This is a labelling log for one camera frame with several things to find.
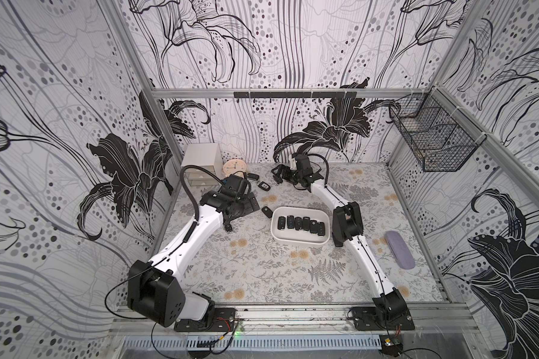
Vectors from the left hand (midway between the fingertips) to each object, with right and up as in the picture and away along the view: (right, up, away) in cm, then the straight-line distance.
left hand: (246, 212), depth 82 cm
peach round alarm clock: (-11, +19, +32) cm, 39 cm away
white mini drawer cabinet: (-23, +24, +26) cm, 42 cm away
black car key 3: (+24, -7, +13) cm, 29 cm away
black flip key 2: (+7, -2, +18) cm, 19 cm away
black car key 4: (+27, -8, +11) cm, 31 cm away
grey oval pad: (+60, -15, +3) cm, 62 cm away
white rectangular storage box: (+21, -12, +8) cm, 26 cm away
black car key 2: (+21, -6, +13) cm, 25 cm away
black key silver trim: (+5, +10, +25) cm, 28 cm away
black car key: (+14, -6, +13) cm, 20 cm away
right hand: (+14, +18, +31) cm, 38 cm away
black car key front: (+30, -9, +11) cm, 34 cm away
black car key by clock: (-1, +15, +31) cm, 34 cm away
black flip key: (+18, -6, +13) cm, 23 cm away
